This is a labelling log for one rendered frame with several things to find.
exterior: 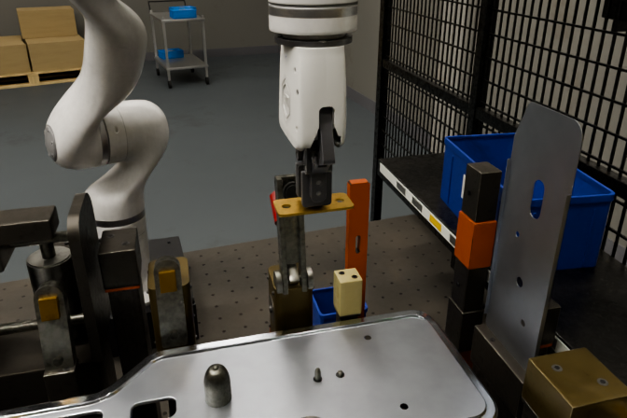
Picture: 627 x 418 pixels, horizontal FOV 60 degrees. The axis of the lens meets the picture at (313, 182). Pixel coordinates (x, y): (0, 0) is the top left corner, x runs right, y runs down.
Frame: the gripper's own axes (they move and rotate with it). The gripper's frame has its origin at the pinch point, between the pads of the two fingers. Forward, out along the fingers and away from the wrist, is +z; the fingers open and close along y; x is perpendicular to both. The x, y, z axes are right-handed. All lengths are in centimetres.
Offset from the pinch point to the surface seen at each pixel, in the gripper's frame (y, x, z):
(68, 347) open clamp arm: -12.2, -30.6, 25.7
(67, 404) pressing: -3.2, -29.7, 27.1
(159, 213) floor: -262, -31, 128
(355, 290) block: -11.0, 9.0, 22.8
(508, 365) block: 3.7, 25.7, 27.6
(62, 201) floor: -295, -90, 128
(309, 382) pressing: 0.1, -0.6, 27.6
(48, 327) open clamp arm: -12.9, -32.5, 22.5
